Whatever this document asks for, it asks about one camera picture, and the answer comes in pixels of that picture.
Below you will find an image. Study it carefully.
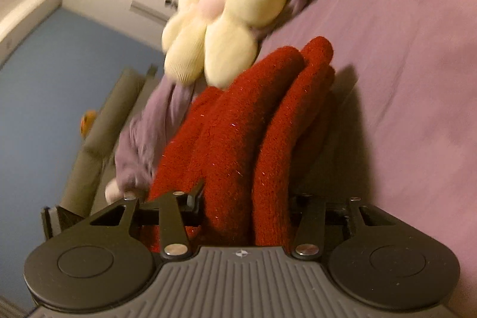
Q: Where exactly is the red knitted sweater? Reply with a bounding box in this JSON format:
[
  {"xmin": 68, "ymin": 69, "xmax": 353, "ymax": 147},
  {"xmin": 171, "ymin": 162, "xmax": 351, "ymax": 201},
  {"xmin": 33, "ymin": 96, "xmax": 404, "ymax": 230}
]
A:
[{"xmin": 149, "ymin": 37, "xmax": 335, "ymax": 248}]

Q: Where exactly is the small pink plush toy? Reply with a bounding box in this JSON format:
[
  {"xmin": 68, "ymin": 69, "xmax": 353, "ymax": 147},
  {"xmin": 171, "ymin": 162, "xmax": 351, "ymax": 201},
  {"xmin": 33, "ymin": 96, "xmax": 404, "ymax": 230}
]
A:
[{"xmin": 104, "ymin": 178, "xmax": 124, "ymax": 204}]

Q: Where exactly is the olive green headboard cushion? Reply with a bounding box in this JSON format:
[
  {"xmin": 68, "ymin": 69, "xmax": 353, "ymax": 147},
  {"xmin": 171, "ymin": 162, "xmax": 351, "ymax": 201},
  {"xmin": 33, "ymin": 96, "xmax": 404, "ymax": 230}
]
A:
[{"xmin": 41, "ymin": 65, "xmax": 159, "ymax": 239}]

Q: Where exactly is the purple bed sheet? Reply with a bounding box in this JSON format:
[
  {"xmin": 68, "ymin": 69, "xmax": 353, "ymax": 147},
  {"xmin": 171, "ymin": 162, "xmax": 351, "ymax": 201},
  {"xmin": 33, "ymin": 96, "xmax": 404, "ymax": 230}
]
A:
[{"xmin": 260, "ymin": 0, "xmax": 476, "ymax": 317}]

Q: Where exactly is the orange plush toy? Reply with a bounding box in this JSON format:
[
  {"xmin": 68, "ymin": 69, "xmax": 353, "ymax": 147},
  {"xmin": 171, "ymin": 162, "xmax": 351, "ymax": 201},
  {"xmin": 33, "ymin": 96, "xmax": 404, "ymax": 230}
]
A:
[{"xmin": 80, "ymin": 110, "xmax": 97, "ymax": 139}]

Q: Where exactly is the cream flower shaped pillow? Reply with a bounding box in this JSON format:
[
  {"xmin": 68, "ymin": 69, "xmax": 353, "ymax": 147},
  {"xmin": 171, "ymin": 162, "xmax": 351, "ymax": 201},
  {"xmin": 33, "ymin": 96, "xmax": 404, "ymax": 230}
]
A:
[{"xmin": 162, "ymin": 0, "xmax": 287, "ymax": 89}]

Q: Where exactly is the purple crumpled blanket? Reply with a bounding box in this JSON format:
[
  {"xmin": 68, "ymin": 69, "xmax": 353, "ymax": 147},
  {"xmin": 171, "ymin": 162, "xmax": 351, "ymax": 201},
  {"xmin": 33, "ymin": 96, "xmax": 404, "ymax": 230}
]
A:
[{"xmin": 115, "ymin": 0, "xmax": 310, "ymax": 195}]

